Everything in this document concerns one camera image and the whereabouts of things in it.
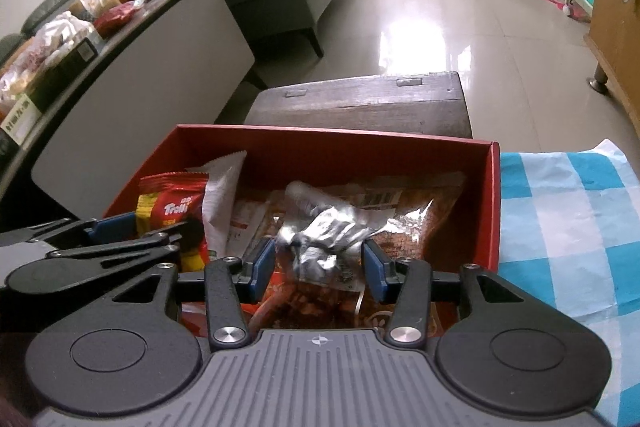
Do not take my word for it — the blue checkered tablecloth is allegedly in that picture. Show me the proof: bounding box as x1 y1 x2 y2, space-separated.
499 139 640 427

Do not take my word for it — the dark red snack packet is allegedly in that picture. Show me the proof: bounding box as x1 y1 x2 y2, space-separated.
93 1 144 40

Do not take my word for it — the wooden cabinet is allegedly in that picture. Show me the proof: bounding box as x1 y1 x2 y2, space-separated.
584 0 640 134

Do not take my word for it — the red yellow gummy packet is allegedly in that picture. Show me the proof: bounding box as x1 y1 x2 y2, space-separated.
137 172 211 271

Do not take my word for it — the dark wooden stool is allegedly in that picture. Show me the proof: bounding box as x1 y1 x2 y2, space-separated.
244 71 474 140

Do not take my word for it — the brown snack packet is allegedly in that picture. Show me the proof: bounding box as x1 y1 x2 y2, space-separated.
239 183 467 334

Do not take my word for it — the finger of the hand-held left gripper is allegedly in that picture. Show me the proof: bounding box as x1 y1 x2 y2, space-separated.
29 212 139 249
5 221 207 294

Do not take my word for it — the white plastic bag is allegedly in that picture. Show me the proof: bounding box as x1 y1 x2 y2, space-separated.
74 0 122 21

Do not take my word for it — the black box white label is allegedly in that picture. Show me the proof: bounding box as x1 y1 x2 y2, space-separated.
0 91 47 148

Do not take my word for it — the red cardboard box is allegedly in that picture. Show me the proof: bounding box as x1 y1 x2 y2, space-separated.
102 124 502 339

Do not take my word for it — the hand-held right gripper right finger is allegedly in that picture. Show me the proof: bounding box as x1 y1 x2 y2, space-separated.
361 240 537 352

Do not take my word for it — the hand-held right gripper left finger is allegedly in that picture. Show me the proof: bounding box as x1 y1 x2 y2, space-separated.
111 238 277 352

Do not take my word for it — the long black box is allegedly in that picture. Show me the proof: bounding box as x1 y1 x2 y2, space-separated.
44 29 104 106

